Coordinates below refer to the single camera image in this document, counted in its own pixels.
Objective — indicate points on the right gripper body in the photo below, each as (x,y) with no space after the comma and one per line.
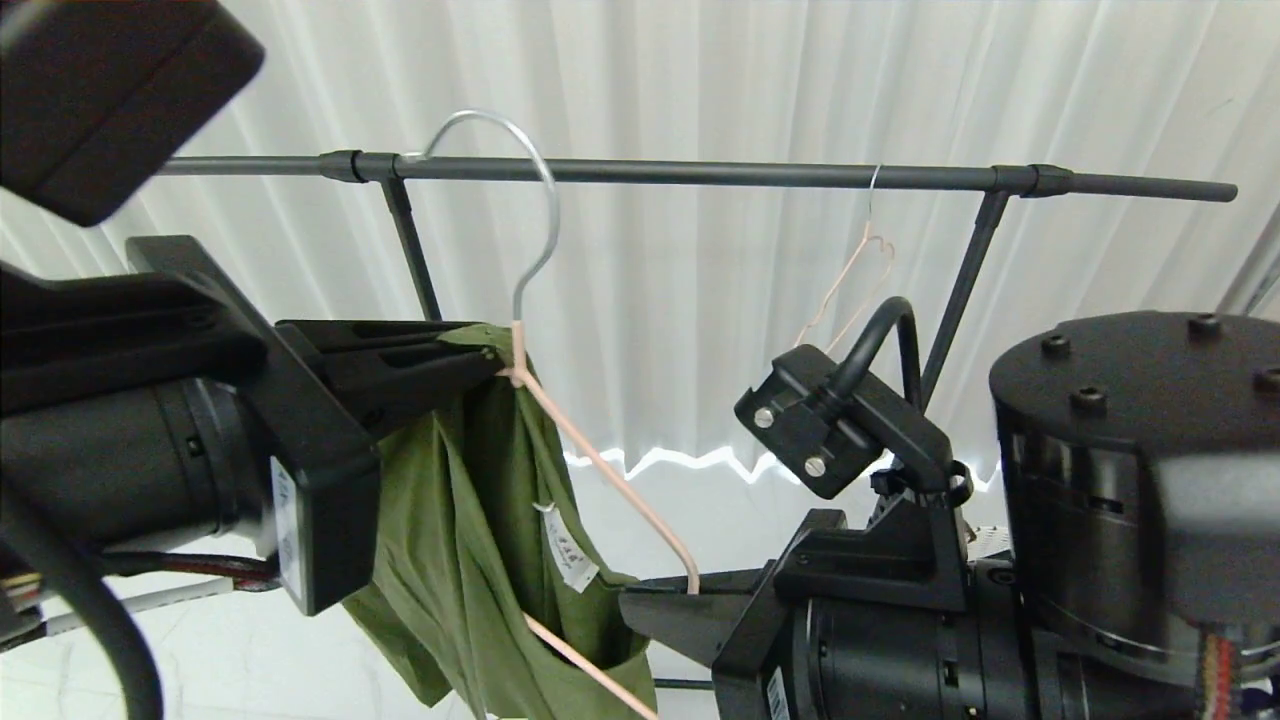
(880,670)

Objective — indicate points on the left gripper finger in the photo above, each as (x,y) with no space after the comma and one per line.
(380,333)
(420,385)

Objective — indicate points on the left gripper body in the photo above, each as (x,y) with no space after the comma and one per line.
(320,500)

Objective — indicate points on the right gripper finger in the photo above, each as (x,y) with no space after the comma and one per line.
(690,625)
(730,582)

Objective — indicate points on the pink clothes hanger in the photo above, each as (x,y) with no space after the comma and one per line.
(518,345)
(872,200)

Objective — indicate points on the green short-sleeved shirt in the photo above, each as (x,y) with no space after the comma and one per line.
(460,520)

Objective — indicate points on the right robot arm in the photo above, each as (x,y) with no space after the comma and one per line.
(1130,450)

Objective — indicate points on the black clothes rack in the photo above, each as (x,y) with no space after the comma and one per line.
(700,172)

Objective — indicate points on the white curtain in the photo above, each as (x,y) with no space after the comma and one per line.
(700,80)

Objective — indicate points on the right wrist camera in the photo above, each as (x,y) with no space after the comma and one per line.
(830,440)

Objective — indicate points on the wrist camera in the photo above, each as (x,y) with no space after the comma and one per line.
(100,100)
(830,440)

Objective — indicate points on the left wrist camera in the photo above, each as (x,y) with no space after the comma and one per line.
(100,100)

